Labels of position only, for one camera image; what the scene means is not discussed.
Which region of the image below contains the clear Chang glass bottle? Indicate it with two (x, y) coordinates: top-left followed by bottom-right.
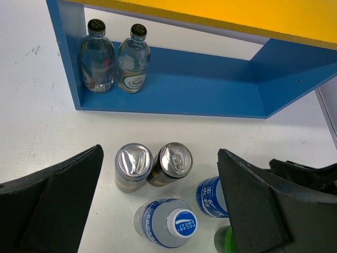
(117, 24), (151, 94)

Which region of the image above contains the clear glass bottle black cap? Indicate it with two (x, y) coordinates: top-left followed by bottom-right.
(79, 19), (115, 93)

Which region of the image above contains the grey beverage can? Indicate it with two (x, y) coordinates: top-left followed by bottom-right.
(115, 143), (153, 193)

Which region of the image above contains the green glass bottle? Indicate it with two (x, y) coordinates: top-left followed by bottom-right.
(214, 225), (238, 253)

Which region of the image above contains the black gold beverage can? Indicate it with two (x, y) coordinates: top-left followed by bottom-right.
(147, 142), (193, 187)

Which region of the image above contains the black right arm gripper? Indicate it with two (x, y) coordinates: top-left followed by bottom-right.
(217, 149), (336, 252)

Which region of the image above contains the blue and yellow shelf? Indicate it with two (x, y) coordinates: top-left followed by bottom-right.
(47, 1), (336, 119)

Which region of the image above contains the blue label plastic bottle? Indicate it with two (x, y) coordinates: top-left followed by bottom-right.
(195, 176), (229, 218)

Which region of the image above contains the Pocari Sweat plastic bottle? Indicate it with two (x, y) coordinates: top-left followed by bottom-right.
(134, 198), (198, 248)

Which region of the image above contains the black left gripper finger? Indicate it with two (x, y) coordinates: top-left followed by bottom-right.
(1, 144), (104, 252)

